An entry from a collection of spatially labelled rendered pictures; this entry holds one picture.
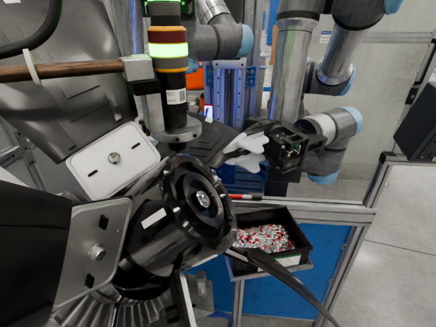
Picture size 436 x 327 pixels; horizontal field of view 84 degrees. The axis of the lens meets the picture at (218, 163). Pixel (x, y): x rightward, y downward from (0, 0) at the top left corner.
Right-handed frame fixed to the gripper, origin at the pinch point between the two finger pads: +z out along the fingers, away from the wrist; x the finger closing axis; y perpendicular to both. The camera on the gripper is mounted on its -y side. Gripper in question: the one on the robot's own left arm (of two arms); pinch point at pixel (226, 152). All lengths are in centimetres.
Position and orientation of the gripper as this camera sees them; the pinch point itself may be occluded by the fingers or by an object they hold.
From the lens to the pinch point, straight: 45.8
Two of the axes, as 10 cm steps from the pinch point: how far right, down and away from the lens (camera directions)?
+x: -0.5, 8.0, 6.0
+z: -8.5, 2.8, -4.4
